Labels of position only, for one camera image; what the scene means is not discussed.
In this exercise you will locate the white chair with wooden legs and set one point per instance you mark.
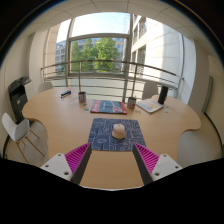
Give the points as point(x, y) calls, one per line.
point(15, 128)

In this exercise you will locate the printed metal can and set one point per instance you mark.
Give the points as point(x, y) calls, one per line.
point(82, 97)

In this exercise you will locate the black and white printer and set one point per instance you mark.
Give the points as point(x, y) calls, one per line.
point(18, 98)

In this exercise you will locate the red and blue magazine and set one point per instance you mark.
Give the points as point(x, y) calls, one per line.
point(108, 106)

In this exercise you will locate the white pot with small plant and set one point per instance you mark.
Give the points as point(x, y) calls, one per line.
point(131, 102)

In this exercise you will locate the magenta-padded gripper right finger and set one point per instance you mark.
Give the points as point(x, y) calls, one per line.
point(148, 159)

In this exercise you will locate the black and blue stapler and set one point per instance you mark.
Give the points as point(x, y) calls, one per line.
point(65, 93)

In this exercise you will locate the beige computer mouse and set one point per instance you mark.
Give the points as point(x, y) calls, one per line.
point(118, 131)

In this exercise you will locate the metal balcony railing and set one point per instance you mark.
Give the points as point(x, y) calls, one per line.
point(100, 62)

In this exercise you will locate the light blue open booklet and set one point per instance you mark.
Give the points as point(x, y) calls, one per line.
point(149, 105)

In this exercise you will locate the dark blue patterned mouse pad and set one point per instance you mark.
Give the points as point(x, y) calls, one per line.
point(100, 136)

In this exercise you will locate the black cylindrical speaker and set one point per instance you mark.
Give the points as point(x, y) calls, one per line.
point(163, 95)

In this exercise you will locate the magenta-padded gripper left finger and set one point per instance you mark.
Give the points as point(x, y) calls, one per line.
point(76, 158)

